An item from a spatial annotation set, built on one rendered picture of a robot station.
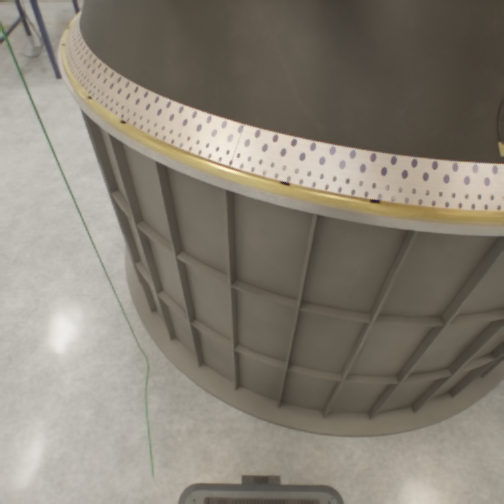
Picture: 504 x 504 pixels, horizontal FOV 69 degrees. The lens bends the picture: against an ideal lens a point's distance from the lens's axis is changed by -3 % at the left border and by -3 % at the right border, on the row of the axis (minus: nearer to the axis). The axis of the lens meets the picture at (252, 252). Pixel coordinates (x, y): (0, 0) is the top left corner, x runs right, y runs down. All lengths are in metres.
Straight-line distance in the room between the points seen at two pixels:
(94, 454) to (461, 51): 1.71
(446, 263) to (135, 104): 0.78
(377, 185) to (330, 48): 0.25
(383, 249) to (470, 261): 0.20
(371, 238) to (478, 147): 0.26
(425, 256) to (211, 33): 0.63
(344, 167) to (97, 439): 1.45
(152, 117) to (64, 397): 1.35
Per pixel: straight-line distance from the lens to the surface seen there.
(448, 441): 1.86
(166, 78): 0.89
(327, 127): 0.73
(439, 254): 0.88
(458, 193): 0.77
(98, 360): 1.91
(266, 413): 1.67
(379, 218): 0.71
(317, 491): 1.39
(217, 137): 0.78
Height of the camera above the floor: 1.62
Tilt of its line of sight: 49 degrees down
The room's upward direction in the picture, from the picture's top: 1 degrees clockwise
